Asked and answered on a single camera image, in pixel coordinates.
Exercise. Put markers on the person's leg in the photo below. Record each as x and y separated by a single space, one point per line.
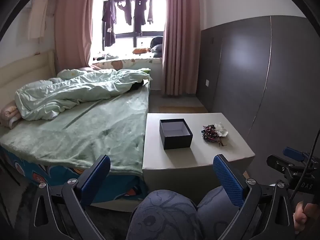
162 217
215 212

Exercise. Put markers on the cream headboard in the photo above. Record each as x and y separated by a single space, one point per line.
25 67

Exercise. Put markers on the person's left leg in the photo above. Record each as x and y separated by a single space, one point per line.
162 217

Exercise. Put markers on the person's right hand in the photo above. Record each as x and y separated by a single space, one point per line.
308 216

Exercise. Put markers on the white flower ornament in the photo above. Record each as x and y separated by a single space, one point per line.
223 129

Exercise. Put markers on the pink curtain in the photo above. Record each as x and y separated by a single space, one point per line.
72 25
180 42

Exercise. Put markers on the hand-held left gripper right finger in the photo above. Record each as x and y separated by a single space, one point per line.
228 180

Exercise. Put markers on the white wall socket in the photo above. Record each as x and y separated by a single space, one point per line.
207 82

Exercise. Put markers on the bed with green sheet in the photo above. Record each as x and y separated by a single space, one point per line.
87 135

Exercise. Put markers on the hanging dark top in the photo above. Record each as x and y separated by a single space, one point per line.
128 11

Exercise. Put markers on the dark blue box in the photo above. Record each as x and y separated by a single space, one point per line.
178 141

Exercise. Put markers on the grey wardrobe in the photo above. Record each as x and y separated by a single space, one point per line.
250 67

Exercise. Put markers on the white side table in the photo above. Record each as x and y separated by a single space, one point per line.
200 156

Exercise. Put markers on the cream cloth cover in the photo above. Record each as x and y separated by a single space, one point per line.
37 17

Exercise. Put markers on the dark cushions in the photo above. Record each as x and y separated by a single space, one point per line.
157 47

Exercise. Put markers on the person's right leg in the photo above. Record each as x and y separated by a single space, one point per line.
215 212

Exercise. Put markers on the hanging dark t-shirt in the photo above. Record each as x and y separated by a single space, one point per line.
139 12

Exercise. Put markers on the patterned window seat cushion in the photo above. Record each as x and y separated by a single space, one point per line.
125 64

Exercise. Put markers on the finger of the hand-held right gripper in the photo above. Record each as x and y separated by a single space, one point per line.
277 163
292 153

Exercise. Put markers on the orange plush item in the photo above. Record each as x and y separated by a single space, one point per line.
140 51

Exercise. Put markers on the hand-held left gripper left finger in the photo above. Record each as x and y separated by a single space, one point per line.
96 180

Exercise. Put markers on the window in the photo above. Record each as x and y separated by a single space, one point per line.
157 17

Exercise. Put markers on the pink pillow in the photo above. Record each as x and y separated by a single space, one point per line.
10 115

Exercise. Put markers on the white cloth items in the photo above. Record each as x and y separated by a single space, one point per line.
110 56

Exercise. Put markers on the pale green duvet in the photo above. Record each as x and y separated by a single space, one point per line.
75 90

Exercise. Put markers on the hanging narrow dark garment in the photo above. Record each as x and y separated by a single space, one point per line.
150 10

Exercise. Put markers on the bed with cartoon print mattress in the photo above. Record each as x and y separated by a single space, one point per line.
50 172

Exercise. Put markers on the hanging dark long shirt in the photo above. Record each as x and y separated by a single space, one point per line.
109 22

